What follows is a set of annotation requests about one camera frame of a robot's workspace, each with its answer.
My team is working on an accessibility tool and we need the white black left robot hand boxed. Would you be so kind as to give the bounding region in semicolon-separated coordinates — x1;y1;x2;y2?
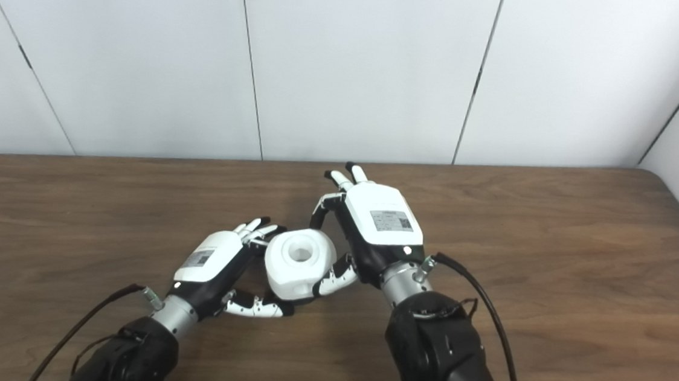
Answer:
169;210;302;327

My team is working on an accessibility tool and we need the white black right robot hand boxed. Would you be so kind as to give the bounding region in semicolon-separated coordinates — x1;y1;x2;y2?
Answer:
303;159;431;307

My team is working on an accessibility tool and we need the round white plastic piece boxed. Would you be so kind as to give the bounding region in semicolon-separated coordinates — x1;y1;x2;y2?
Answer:
261;225;341;305

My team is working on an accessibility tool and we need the black plastic holder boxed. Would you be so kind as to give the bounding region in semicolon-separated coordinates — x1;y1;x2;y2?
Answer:
263;289;316;310

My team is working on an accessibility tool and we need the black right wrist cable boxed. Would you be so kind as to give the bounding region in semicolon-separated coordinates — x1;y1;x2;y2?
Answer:
412;251;535;381

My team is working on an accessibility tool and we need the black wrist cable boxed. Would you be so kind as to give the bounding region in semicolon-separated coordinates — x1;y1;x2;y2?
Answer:
412;251;535;381
27;275;167;381

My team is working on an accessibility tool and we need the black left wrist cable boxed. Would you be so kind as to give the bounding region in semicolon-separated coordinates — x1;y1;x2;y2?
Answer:
27;275;167;381

